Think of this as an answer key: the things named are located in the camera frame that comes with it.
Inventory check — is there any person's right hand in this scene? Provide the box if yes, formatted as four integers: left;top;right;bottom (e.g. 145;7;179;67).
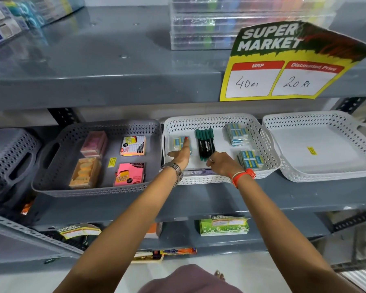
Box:
207;151;245;178

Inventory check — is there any person's left hand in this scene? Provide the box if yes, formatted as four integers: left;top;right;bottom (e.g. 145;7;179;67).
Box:
167;136;192;171

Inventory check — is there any person's left forearm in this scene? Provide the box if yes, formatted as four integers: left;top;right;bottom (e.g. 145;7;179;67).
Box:
53;171;179;293

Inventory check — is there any person's right forearm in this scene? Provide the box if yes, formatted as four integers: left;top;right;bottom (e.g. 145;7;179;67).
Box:
236;175;366;293

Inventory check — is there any blue white eraser pack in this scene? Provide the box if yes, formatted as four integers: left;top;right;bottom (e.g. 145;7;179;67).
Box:
172;136;193;155

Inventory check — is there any green capped black marker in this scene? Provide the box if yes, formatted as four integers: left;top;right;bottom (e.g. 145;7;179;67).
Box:
203;129;212;160
199;129;208;162
195;129;204;160
207;128;216;156

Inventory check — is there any silver wrist watch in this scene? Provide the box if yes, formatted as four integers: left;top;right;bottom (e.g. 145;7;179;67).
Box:
159;162;184;188

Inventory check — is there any clear label strip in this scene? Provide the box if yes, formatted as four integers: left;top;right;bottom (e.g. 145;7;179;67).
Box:
183;169;216;177

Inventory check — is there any stack of blue eraser packs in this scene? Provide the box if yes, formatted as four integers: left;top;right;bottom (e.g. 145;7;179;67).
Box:
225;123;249;147
237;150;265;171

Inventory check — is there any white perforated plastic basket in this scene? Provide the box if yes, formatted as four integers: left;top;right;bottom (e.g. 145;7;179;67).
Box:
161;113;282;185
262;110;366;183

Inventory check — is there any yellow orange sticky note pack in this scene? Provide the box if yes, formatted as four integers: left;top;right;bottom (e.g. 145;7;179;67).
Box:
120;135;146;157

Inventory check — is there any pink sticky note pack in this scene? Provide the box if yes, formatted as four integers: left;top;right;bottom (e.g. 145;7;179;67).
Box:
113;163;146;187

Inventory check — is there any grey perforated plastic basket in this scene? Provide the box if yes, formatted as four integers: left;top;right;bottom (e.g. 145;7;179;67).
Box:
31;119;162;198

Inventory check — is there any stack of green price signs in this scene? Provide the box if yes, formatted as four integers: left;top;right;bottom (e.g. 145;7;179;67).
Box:
199;215;250;237

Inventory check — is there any orange white box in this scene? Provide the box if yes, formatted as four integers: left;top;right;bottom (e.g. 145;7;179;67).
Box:
144;222;163;239

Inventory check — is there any pink sticky notes box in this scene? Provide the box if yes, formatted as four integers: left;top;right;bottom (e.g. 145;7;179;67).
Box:
80;131;107;158

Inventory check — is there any orange sticky notes box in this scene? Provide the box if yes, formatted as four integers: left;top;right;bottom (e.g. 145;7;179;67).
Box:
69;157;102;189

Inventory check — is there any grey metal shelf rack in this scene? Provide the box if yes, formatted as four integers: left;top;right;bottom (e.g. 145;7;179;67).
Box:
0;0;366;273

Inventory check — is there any colourful flat packet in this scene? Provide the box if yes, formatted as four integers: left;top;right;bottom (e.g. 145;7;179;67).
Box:
161;248;197;256

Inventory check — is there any yellow flat packet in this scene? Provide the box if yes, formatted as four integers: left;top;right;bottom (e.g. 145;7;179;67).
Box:
131;250;165;264

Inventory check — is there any small yellow green price sign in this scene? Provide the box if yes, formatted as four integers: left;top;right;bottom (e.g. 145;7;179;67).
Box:
57;224;102;240

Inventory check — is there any person's mauve clothing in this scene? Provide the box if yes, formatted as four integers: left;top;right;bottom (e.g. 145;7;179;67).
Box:
138;264;244;293

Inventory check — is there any stack of clear marker cases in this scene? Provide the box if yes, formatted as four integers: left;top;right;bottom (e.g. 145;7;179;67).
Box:
169;0;345;51

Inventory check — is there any small orange packet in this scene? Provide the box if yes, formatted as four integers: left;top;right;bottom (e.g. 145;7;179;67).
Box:
20;201;35;216

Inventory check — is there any dark grey perforated basket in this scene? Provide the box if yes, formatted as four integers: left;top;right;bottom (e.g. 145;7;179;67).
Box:
0;128;42;208

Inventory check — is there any row of boxed stationery packs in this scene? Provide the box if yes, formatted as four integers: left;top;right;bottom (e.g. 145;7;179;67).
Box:
0;0;86;50

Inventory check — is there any orange thread bracelet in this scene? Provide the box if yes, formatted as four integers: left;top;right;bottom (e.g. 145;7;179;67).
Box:
230;168;257;189

